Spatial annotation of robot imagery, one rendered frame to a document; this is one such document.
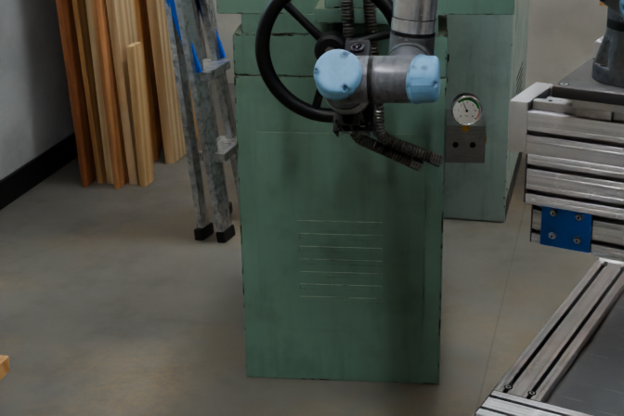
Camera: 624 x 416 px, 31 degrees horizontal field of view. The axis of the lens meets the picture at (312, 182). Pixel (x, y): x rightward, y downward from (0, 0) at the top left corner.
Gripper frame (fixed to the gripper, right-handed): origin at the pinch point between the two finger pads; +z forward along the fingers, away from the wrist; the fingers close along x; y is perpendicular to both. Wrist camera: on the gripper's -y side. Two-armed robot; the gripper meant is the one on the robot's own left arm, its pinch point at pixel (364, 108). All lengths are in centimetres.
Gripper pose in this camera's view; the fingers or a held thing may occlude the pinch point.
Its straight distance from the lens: 206.4
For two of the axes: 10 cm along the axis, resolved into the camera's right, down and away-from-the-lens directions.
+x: 9.8, 0.1, -1.7
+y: -0.4, 9.9, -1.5
